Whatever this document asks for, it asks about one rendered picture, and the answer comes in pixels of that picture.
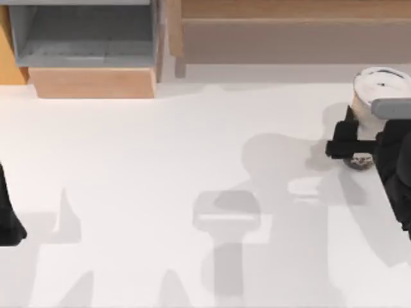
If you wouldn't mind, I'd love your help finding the pale grey rounded box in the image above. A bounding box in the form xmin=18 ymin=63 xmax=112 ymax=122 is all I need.
xmin=370 ymin=98 xmax=411 ymax=121

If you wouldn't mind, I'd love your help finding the white cup with lid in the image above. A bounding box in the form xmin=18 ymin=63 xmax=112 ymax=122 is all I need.
xmin=344 ymin=66 xmax=411 ymax=171

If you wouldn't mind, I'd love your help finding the pale wooden drawer front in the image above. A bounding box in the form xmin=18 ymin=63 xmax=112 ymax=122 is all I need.
xmin=28 ymin=65 xmax=159 ymax=99

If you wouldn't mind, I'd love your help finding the wooden open shelf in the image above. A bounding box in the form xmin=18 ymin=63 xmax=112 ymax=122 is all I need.
xmin=168 ymin=0 xmax=411 ymax=80

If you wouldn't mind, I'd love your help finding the wooden cupboard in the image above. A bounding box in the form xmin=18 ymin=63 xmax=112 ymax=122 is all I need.
xmin=0 ymin=5 xmax=30 ymax=86

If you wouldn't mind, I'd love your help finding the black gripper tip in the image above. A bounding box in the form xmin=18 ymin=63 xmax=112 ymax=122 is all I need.
xmin=0 ymin=162 xmax=28 ymax=248

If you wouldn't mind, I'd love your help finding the grey pierced drawer inside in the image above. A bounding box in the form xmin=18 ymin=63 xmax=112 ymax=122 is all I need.
xmin=8 ymin=0 xmax=161 ymax=69

